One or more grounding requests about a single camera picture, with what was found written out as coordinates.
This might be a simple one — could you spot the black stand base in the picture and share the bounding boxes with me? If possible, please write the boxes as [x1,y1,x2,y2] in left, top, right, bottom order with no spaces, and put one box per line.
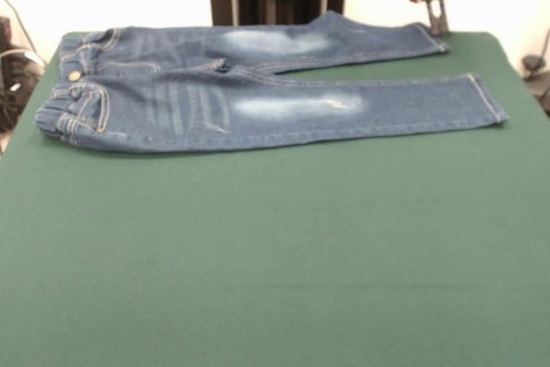
[0,16,47,132]
[521,54,550,113]

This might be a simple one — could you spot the dark green table cloth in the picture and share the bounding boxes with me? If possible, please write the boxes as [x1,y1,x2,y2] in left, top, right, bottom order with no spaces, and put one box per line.
[0,30,550,367]

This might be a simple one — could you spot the thin grey cable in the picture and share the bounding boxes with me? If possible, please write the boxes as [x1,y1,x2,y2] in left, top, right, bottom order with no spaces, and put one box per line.
[0,0,36,53]

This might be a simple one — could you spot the blue denim jeans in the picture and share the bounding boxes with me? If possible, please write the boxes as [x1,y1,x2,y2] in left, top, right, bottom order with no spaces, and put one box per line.
[34,9,510,156]

